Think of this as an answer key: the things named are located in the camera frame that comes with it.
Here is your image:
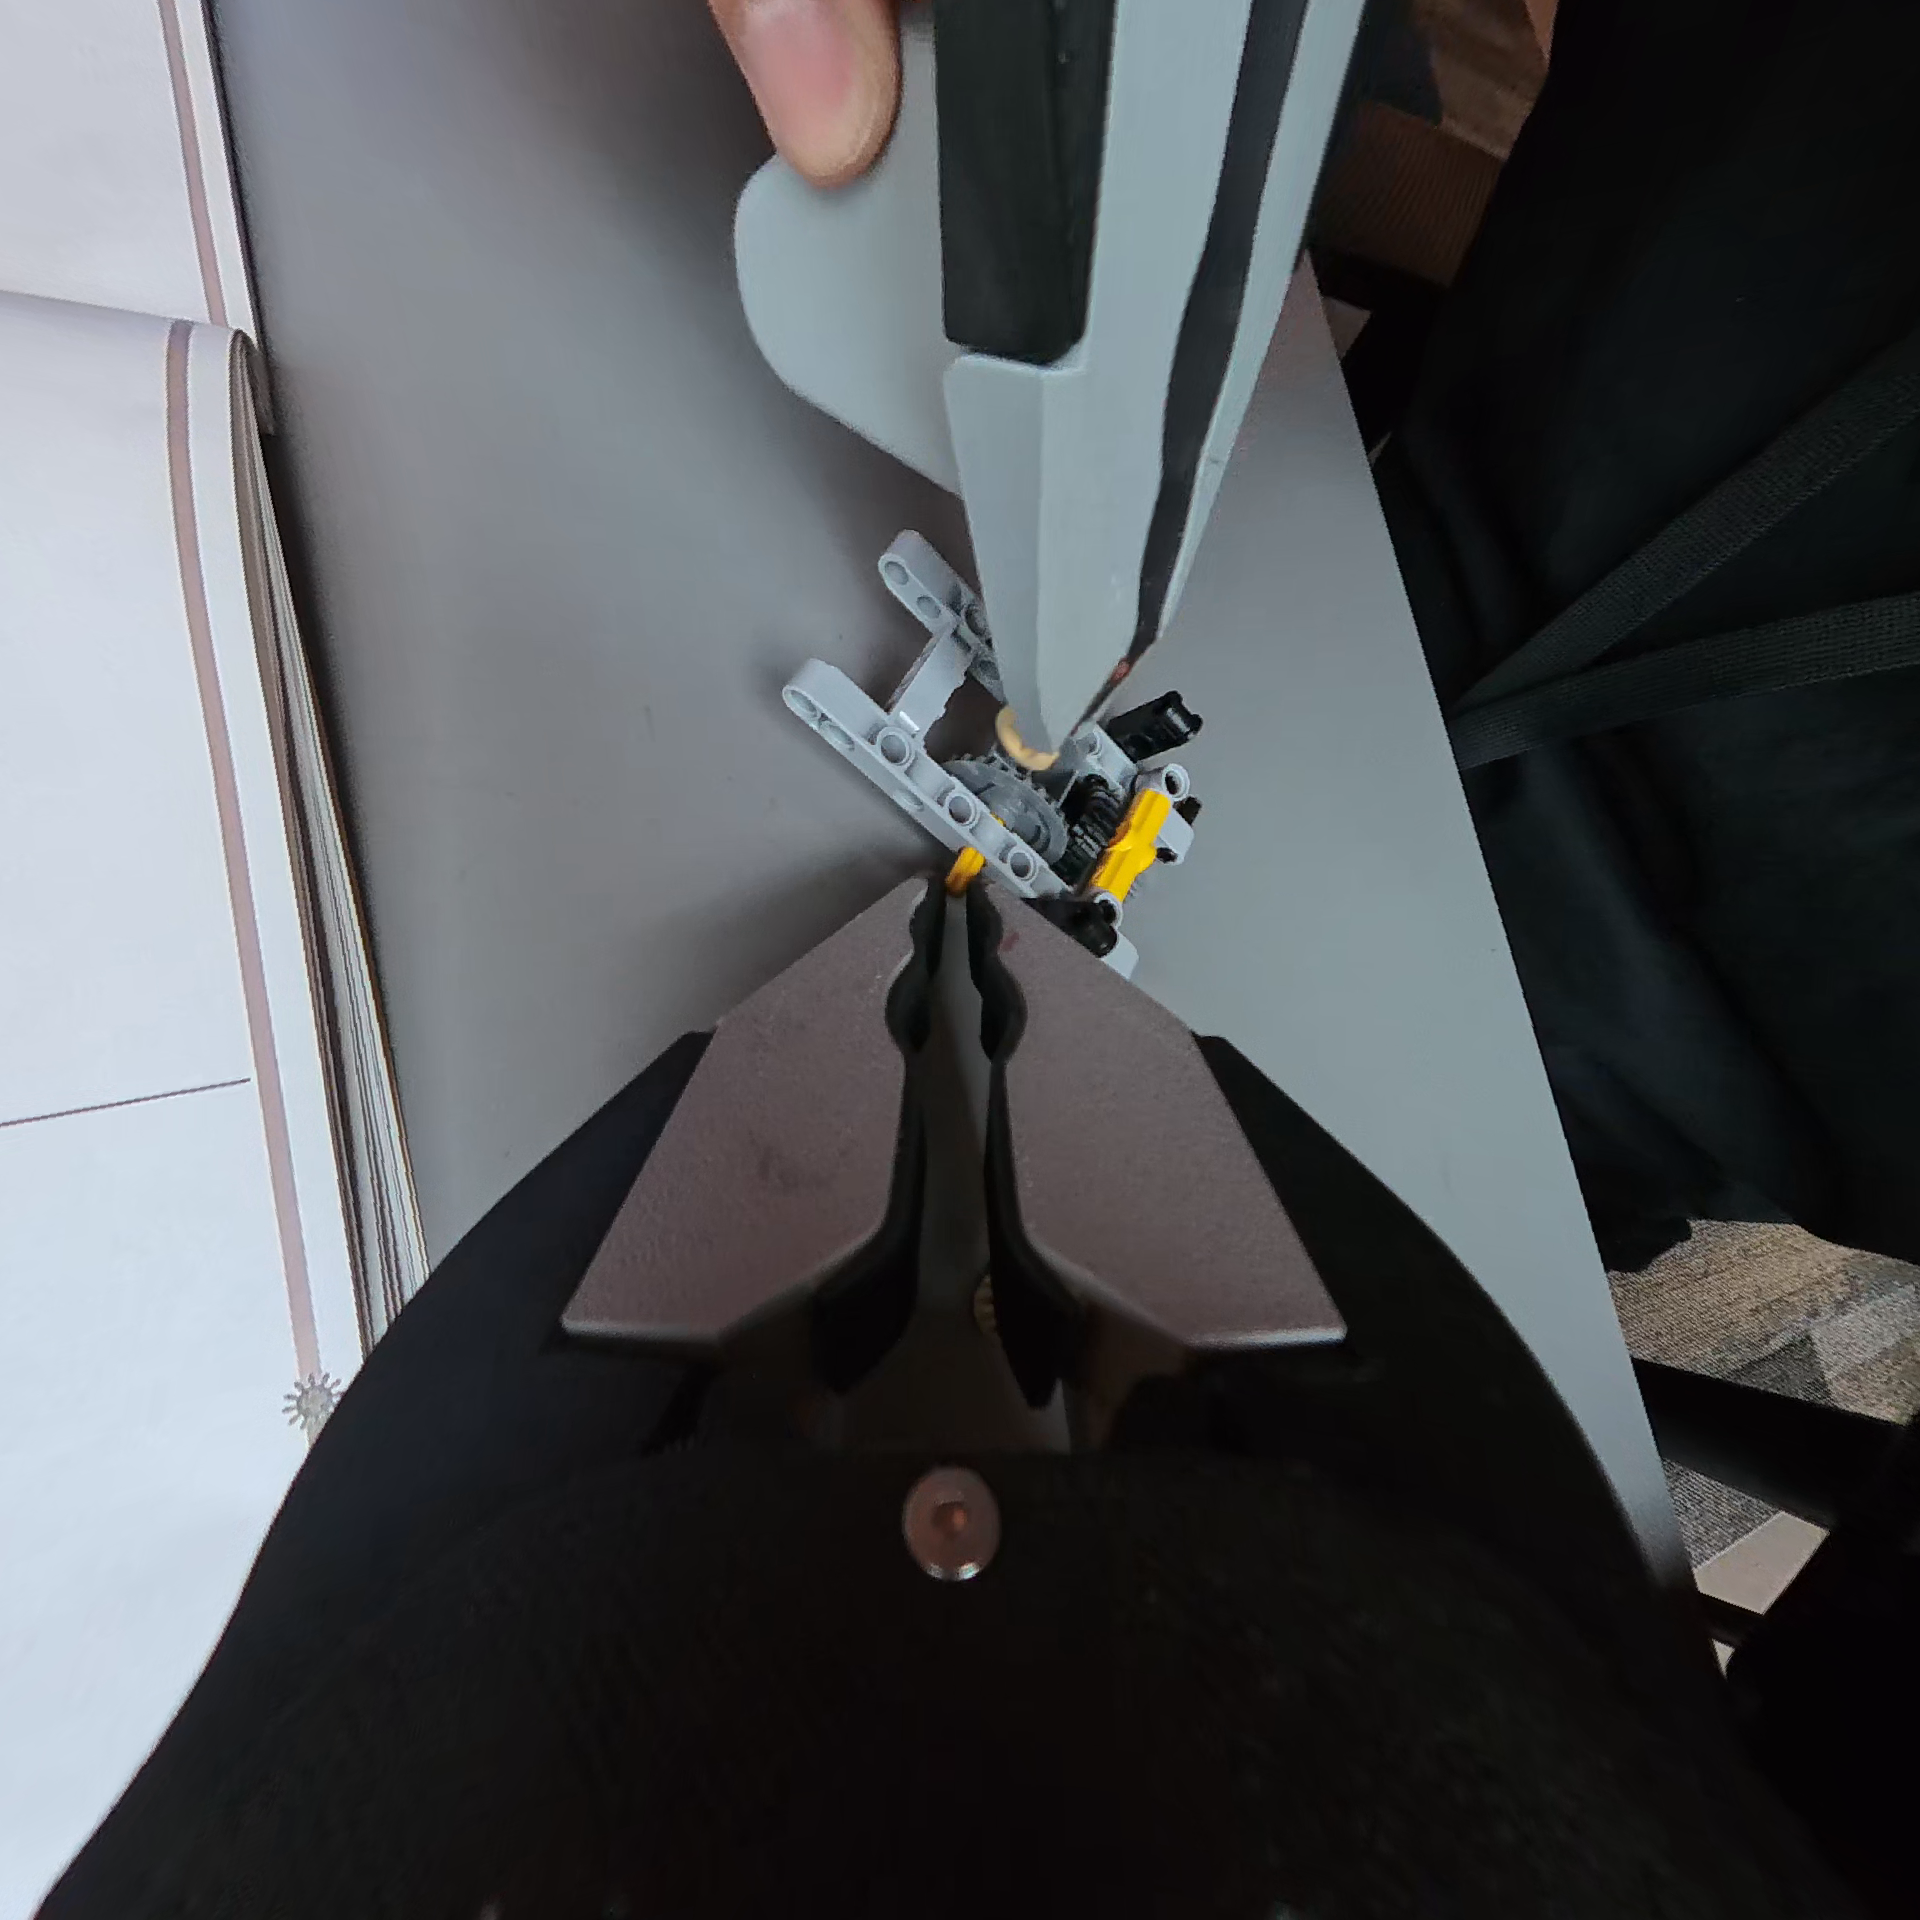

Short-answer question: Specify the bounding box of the person's black clothing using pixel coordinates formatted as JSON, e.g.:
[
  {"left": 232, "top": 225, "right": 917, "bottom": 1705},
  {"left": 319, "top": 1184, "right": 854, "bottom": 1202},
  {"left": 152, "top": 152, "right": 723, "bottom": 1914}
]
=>
[{"left": 1337, "top": 0, "right": 1920, "bottom": 1276}]

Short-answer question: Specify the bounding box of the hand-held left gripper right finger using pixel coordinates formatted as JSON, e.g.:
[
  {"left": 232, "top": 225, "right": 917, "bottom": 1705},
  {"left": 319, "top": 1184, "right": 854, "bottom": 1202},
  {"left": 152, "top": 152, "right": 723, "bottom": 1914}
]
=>
[{"left": 964, "top": 877, "right": 1349, "bottom": 1410}]

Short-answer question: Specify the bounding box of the white lego instruction booklet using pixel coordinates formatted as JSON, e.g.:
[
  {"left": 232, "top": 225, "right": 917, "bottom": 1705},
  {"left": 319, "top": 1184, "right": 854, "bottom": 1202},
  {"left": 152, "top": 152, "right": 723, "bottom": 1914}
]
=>
[{"left": 0, "top": 0, "right": 429, "bottom": 1920}]

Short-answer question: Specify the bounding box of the grey lego gear frame assembly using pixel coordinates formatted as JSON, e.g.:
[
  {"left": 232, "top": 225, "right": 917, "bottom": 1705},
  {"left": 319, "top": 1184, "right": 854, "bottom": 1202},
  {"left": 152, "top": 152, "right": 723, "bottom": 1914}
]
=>
[{"left": 780, "top": 529, "right": 1205, "bottom": 978}]

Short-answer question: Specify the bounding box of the person's right hand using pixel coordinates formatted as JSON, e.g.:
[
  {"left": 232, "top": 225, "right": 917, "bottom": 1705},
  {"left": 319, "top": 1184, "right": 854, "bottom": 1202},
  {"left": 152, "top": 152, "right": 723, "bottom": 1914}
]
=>
[{"left": 707, "top": 0, "right": 905, "bottom": 194}]

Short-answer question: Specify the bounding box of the black strap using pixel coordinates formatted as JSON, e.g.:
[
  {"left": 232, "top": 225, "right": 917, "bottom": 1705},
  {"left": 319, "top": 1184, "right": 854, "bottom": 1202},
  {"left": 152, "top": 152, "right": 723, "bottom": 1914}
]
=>
[{"left": 1446, "top": 329, "right": 1920, "bottom": 770}]

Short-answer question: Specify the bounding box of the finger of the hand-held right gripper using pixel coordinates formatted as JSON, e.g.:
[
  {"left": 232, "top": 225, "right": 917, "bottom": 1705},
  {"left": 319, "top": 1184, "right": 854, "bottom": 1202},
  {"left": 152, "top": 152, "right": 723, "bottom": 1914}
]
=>
[
  {"left": 941, "top": 0, "right": 1287, "bottom": 751},
  {"left": 1131, "top": 0, "right": 1372, "bottom": 679}
]

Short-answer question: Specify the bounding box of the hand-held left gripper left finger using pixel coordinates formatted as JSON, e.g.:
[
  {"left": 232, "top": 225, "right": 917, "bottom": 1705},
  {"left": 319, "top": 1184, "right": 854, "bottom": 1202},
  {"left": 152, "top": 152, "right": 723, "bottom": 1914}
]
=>
[{"left": 562, "top": 876, "right": 946, "bottom": 1395}]

